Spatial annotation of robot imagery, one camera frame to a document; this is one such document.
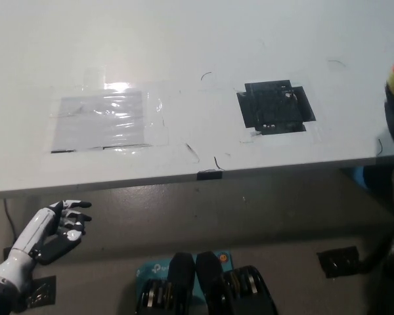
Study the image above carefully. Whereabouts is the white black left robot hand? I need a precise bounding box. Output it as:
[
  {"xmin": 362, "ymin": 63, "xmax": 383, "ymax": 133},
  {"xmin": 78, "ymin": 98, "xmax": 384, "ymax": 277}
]
[{"xmin": 9, "ymin": 199, "xmax": 93, "ymax": 266}]

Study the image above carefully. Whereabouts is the blue object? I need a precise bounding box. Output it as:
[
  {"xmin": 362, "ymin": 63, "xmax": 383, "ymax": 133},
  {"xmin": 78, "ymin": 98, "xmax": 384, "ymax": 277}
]
[{"xmin": 343, "ymin": 165, "xmax": 375, "ymax": 190}]

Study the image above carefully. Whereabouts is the clear plastic taped sheet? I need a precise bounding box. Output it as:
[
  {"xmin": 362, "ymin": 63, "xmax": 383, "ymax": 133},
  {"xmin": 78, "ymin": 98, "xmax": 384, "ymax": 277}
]
[{"xmin": 51, "ymin": 91, "xmax": 152, "ymax": 154}]

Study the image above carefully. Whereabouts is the teal tp-link box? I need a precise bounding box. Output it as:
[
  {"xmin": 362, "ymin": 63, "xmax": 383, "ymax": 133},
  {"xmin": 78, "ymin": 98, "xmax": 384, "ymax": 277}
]
[{"xmin": 135, "ymin": 251, "xmax": 233, "ymax": 303}]

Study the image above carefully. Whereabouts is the clear plastic film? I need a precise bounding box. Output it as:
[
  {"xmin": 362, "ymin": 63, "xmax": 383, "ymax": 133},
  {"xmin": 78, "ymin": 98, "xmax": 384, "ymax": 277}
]
[{"xmin": 43, "ymin": 64, "xmax": 170, "ymax": 156}]

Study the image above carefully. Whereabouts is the small black tape strip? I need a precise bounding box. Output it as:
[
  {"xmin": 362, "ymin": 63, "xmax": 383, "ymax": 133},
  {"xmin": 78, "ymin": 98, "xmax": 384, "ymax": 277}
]
[{"xmin": 196, "ymin": 169, "xmax": 224, "ymax": 181}]

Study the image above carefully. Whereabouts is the thin black cable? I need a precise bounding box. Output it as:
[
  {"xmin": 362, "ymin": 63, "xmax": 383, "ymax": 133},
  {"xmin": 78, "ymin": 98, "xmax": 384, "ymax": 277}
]
[{"xmin": 3, "ymin": 199, "xmax": 19, "ymax": 240}]

